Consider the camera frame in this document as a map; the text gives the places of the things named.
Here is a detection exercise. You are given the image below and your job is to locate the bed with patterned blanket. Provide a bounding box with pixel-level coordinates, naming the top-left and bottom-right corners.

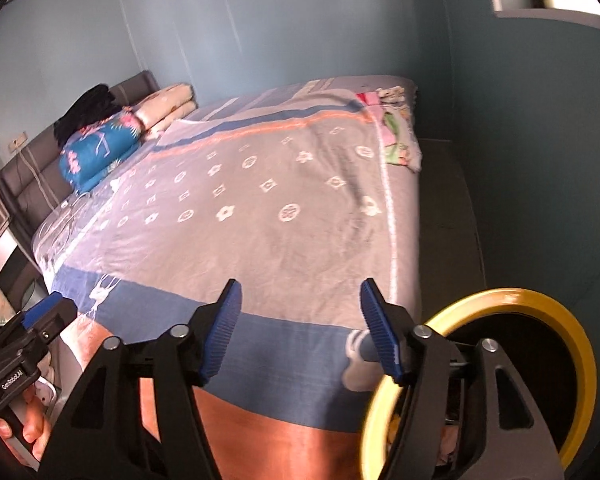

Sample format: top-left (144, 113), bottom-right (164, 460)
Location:
top-left (32, 76), bottom-right (423, 480)

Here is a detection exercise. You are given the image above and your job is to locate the blue floral folded quilt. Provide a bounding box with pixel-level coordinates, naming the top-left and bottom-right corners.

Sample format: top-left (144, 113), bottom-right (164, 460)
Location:
top-left (60, 110), bottom-right (146, 193)

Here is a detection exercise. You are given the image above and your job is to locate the white charging cable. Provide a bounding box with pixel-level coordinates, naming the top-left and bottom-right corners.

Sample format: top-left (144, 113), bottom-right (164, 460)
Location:
top-left (20, 147), bottom-right (91, 261)

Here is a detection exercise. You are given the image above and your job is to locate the black folded clothing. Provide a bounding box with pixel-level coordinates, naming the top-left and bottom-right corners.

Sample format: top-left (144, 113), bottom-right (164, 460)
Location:
top-left (54, 84), bottom-right (126, 143)

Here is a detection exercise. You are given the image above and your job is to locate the black bin with yellow rim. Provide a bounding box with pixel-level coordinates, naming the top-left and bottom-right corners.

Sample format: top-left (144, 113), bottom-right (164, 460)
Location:
top-left (362, 287), bottom-right (597, 480)

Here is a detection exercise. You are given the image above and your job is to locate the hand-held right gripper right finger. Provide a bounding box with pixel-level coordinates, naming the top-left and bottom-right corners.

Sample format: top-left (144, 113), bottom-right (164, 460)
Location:
top-left (360, 278), bottom-right (566, 480)

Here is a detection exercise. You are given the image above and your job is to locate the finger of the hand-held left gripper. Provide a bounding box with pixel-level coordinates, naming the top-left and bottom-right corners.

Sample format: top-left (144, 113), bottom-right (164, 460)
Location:
top-left (22, 292), bottom-right (78, 346)

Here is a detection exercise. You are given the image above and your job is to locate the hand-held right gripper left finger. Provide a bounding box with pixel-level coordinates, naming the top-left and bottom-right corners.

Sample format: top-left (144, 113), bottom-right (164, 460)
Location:
top-left (37, 280), bottom-right (242, 480)

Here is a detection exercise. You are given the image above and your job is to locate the cream folded quilt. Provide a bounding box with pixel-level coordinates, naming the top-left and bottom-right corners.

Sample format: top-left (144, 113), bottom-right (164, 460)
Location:
top-left (130, 83), bottom-right (198, 141)

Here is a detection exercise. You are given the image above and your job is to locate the white bedside cabinet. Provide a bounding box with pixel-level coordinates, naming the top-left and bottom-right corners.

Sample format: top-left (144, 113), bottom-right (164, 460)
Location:
top-left (0, 165), bottom-right (23, 286)

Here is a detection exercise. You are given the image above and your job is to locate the cartoon printed cloth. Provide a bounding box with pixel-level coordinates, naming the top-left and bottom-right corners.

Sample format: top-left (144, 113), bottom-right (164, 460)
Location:
top-left (355, 85), bottom-right (423, 173)

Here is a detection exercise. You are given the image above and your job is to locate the grey upholstered headboard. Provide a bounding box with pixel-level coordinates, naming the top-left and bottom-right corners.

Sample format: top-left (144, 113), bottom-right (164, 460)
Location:
top-left (0, 70), bottom-right (160, 231)

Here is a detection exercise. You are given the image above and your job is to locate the person's left hand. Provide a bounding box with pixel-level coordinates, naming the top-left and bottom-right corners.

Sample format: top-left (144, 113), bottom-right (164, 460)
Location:
top-left (0, 390), bottom-right (52, 462)

